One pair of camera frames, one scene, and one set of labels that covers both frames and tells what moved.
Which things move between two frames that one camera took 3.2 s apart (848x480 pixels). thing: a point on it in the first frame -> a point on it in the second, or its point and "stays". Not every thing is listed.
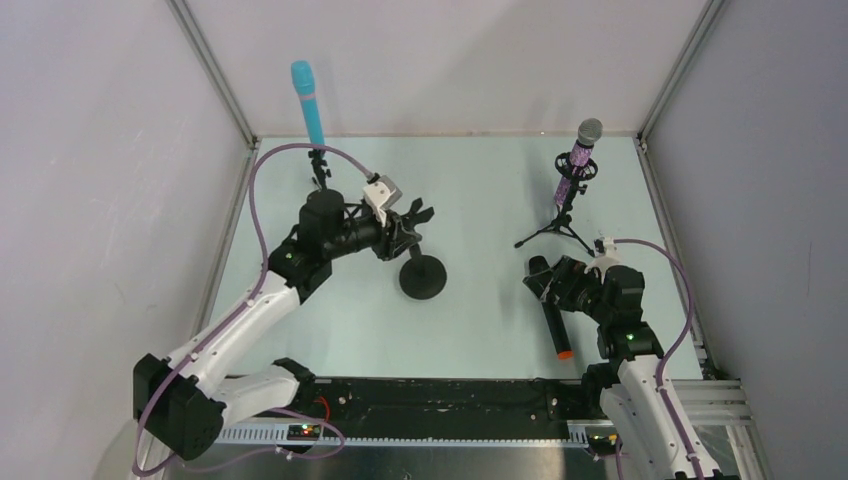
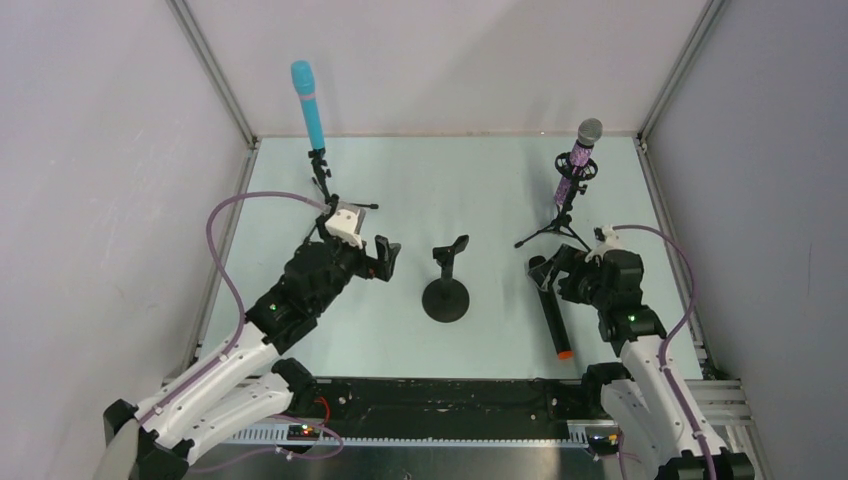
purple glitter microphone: x=589 y=132 stays
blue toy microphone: x=304 y=84 stays
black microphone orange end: x=537 y=266 stays
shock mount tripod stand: x=585 y=171 stays
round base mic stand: x=422 y=277 -> x=446 y=299
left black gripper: x=395 y=232 -> x=369 y=256
